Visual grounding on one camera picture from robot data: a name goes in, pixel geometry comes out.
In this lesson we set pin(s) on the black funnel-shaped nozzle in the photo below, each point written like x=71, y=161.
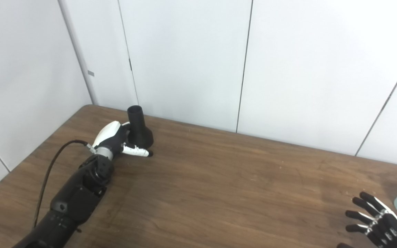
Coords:
x=140, y=131

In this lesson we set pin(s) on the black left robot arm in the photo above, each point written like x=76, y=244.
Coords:
x=78, y=196

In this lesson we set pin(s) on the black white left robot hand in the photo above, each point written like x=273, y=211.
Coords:
x=110, y=139

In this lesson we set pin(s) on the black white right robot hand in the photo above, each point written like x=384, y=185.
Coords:
x=391, y=234

